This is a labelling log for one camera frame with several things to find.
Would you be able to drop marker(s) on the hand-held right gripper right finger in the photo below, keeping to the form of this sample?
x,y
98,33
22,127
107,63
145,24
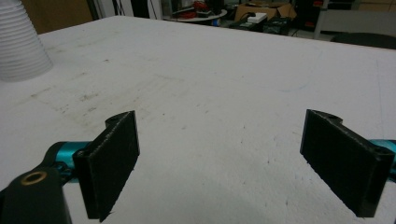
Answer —
x,y
345,165

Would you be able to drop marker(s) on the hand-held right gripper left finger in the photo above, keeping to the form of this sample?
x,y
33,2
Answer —
x,y
107,165

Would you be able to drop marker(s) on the stack of clear plastic cups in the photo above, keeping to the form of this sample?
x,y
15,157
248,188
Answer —
x,y
18,46

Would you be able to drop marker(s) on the grey metal stand leg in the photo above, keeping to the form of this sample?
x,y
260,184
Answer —
x,y
320,21

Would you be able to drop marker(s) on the black equipment case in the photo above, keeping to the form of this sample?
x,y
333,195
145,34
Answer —
x,y
277,25

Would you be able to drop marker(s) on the brown wooden panel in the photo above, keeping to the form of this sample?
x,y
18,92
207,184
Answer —
x,y
59,14

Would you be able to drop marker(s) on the white flat box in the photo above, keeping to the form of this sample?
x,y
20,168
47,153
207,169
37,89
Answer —
x,y
257,17

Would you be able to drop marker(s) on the brown cardboard box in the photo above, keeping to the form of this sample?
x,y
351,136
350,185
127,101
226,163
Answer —
x,y
267,10

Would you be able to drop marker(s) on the round white table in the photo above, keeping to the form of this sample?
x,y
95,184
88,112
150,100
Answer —
x,y
202,17

